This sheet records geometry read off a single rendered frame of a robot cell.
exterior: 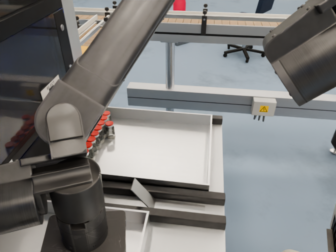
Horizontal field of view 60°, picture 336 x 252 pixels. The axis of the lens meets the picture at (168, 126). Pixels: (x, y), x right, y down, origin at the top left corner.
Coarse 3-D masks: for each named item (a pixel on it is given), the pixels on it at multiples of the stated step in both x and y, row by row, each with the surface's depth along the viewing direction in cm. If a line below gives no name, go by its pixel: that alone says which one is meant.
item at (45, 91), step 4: (56, 76) 68; (52, 80) 66; (56, 80) 68; (48, 84) 64; (52, 84) 66; (44, 88) 63; (48, 88) 64; (40, 92) 61; (44, 92) 63; (44, 96) 63
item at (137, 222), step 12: (48, 204) 55; (48, 216) 56; (132, 216) 54; (144, 216) 53; (36, 228) 54; (132, 228) 54; (144, 228) 50; (0, 240) 52; (12, 240) 52; (24, 240) 52; (36, 240) 52; (132, 240) 52; (144, 240) 50
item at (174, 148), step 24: (120, 120) 82; (144, 120) 82; (168, 120) 82; (192, 120) 81; (120, 144) 74; (144, 144) 74; (168, 144) 74; (192, 144) 74; (120, 168) 67; (144, 168) 67; (168, 168) 67; (192, 168) 67
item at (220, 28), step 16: (80, 16) 153; (176, 16) 142; (192, 16) 141; (208, 16) 140; (224, 16) 139; (240, 16) 139; (256, 16) 143; (272, 16) 142; (288, 16) 141; (160, 32) 145; (176, 32) 144; (192, 32) 143; (208, 32) 142; (224, 32) 141; (240, 32) 140; (256, 32) 139
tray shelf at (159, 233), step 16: (32, 144) 74; (48, 192) 61; (208, 208) 58; (160, 224) 55; (176, 224) 55; (160, 240) 52; (176, 240) 52; (192, 240) 52; (208, 240) 52; (224, 240) 52
